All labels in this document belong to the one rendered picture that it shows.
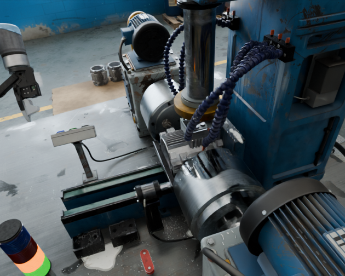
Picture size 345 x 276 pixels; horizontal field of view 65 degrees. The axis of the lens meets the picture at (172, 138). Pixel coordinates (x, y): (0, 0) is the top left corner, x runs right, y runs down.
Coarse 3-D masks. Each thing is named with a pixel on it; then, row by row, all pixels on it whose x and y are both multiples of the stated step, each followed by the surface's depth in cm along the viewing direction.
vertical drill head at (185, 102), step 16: (192, 16) 72; (208, 16) 72; (192, 32) 75; (208, 32) 74; (192, 48) 77; (208, 48) 77; (192, 64) 80; (208, 64) 80; (192, 80) 84; (208, 80) 84; (176, 96) 94; (192, 96) 88; (176, 112) 91; (192, 112) 86; (208, 112) 86
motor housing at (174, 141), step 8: (168, 136) 99; (176, 136) 99; (160, 144) 109; (168, 144) 96; (176, 144) 96; (184, 144) 97; (168, 152) 96; (176, 152) 97; (192, 152) 98; (200, 152) 98; (168, 160) 111; (176, 160) 97; (176, 168) 97
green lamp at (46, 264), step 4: (44, 256) 70; (44, 260) 69; (48, 260) 72; (44, 264) 69; (48, 264) 71; (40, 268) 68; (44, 268) 69; (48, 268) 71; (32, 272) 67; (36, 272) 68; (40, 272) 68; (44, 272) 70
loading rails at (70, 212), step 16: (112, 176) 110; (128, 176) 111; (144, 176) 111; (160, 176) 113; (64, 192) 107; (80, 192) 106; (96, 192) 108; (112, 192) 110; (128, 192) 113; (80, 208) 100; (96, 208) 98; (112, 208) 101; (128, 208) 103; (160, 208) 110; (64, 224) 98; (80, 224) 101; (96, 224) 103; (112, 224) 106
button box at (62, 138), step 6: (84, 126) 113; (90, 126) 112; (60, 132) 111; (66, 132) 110; (72, 132) 110; (78, 132) 111; (84, 132) 111; (90, 132) 112; (54, 138) 109; (60, 138) 110; (66, 138) 110; (72, 138) 111; (78, 138) 111; (84, 138) 112; (90, 138) 112; (54, 144) 109; (60, 144) 110
